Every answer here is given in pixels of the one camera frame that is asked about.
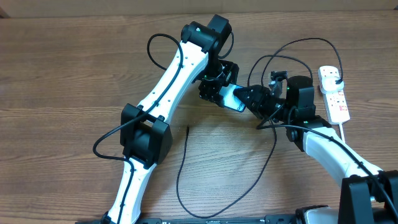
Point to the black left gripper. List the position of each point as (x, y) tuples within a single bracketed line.
[(211, 91)]

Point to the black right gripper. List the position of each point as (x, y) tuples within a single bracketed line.
[(259, 93)]

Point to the black smartphone with blue screen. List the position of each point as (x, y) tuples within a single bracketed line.
[(229, 100)]

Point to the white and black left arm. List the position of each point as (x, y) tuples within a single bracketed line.
[(145, 132)]

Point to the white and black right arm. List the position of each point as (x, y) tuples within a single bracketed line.
[(367, 193)]

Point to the white charger plug adapter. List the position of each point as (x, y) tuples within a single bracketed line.
[(331, 84)]

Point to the white power strip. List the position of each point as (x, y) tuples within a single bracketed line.
[(335, 103)]

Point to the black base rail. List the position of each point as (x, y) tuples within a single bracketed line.
[(202, 221)]

